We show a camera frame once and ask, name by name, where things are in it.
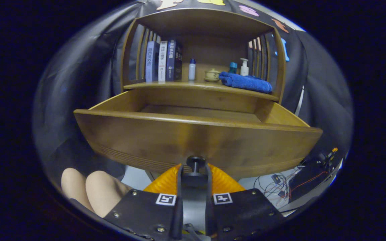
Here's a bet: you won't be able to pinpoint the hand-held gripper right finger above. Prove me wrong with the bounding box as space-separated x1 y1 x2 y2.
206 163 285 240

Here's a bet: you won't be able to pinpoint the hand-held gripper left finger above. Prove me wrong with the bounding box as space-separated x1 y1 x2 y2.
104 163 184 240

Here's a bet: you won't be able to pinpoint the wooden drawer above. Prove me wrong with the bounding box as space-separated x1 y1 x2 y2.
73 88 323 178

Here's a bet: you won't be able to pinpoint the wooden countertop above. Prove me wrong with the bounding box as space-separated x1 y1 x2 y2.
123 80 279 101

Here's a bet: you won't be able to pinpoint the wooden cabinet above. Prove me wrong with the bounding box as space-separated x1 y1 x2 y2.
119 8 287 104

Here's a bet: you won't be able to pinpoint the person's right leg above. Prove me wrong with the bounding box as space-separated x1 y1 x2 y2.
85 171 133 218

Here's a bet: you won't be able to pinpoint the person's leg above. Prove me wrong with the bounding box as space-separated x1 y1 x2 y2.
61 168 94 212
85 171 133 218

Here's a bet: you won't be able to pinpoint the black electronics box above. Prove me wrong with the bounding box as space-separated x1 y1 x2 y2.
288 147 340 201

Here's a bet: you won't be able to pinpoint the person's left leg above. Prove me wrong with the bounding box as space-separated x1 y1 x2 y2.
61 168 94 212

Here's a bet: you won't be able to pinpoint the beige lidded tea bowl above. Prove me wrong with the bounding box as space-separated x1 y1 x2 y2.
204 69 221 82

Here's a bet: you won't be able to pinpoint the blue towel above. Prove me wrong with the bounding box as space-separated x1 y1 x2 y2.
219 71 273 94

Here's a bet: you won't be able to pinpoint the white stand pole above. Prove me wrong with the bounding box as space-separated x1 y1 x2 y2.
295 86 305 116

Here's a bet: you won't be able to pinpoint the white book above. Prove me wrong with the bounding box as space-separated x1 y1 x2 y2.
158 41 168 82

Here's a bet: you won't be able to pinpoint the dark navy book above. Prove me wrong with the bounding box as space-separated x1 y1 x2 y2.
166 39 183 82

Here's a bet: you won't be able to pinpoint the light blue book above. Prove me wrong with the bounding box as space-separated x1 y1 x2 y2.
145 41 160 83

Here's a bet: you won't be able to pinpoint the thin floor cables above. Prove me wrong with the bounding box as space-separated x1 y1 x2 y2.
253 164 306 201

